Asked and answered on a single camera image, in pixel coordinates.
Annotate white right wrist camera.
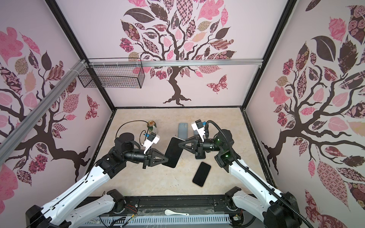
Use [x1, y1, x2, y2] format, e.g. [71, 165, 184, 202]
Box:
[191, 119, 206, 142]

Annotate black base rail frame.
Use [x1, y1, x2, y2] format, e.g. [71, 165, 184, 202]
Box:
[54, 194, 274, 228]

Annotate white slotted cable duct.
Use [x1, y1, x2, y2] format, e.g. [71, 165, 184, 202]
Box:
[81, 214, 231, 228]

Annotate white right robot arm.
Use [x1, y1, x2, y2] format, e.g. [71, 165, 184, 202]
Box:
[178, 129, 303, 228]

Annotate white plastic spoon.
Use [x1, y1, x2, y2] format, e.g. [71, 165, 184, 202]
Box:
[164, 210, 190, 216]

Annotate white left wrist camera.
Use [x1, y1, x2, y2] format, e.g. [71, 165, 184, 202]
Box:
[143, 132, 160, 154]

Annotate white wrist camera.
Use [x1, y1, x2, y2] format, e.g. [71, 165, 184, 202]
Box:
[191, 119, 206, 142]
[143, 132, 160, 154]

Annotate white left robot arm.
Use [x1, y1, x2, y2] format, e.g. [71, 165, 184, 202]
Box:
[25, 133, 168, 228]

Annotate aluminium rail wall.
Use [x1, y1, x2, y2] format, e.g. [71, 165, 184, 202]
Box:
[1, 60, 87, 164]
[88, 59, 263, 67]

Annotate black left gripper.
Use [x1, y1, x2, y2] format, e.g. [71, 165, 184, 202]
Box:
[124, 148, 168, 169]

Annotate aluminium rail left wall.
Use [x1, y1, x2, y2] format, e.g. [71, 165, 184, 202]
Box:
[1, 60, 87, 164]

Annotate aluminium rail back wall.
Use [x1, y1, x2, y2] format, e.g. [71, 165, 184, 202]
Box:
[88, 59, 263, 67]

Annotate black phone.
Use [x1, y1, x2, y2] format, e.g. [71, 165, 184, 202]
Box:
[192, 162, 211, 187]

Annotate black corrugated cable conduit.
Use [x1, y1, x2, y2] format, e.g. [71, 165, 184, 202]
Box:
[205, 119, 314, 228]

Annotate black wire basket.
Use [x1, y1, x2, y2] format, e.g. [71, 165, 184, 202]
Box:
[78, 57, 145, 89]

